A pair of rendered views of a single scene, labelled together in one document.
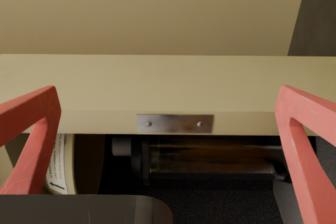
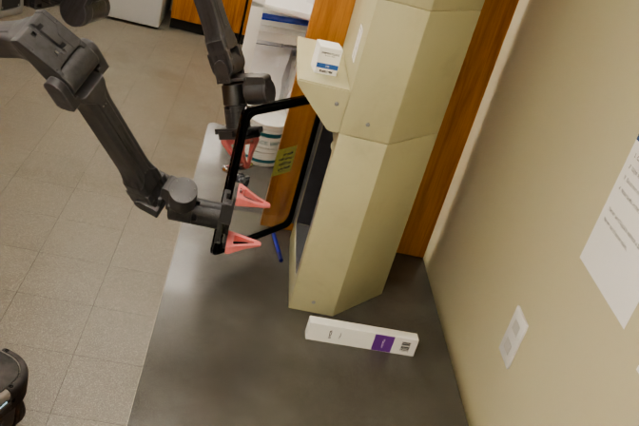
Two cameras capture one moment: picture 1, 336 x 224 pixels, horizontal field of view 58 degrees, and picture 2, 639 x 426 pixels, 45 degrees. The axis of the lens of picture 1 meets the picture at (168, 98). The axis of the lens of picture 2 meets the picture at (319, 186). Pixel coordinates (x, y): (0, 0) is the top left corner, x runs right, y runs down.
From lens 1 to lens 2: 1.57 m
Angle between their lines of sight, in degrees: 52
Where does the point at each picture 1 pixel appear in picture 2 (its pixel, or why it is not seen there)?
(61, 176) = not seen: hidden behind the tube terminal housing
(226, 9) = (471, 281)
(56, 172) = not seen: hidden behind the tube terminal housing
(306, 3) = (434, 331)
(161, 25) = (487, 225)
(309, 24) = (417, 321)
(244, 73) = (334, 250)
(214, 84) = (329, 235)
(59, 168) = not seen: hidden behind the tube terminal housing
